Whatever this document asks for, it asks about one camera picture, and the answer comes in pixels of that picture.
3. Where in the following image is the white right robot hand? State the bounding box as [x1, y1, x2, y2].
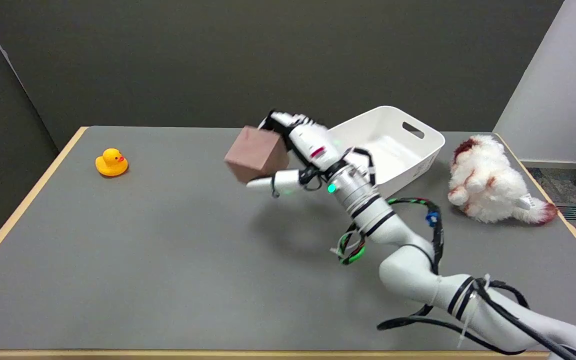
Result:
[246, 110, 372, 198]

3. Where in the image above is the brown wooden cube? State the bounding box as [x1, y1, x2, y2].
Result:
[224, 126, 290, 185]

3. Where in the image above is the white plastic box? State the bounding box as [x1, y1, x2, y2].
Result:
[326, 105, 446, 199]

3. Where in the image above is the white and brown plush toy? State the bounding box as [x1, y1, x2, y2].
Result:
[447, 134, 559, 225]

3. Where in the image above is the yellow rubber duck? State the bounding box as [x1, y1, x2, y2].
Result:
[95, 148, 129, 177]

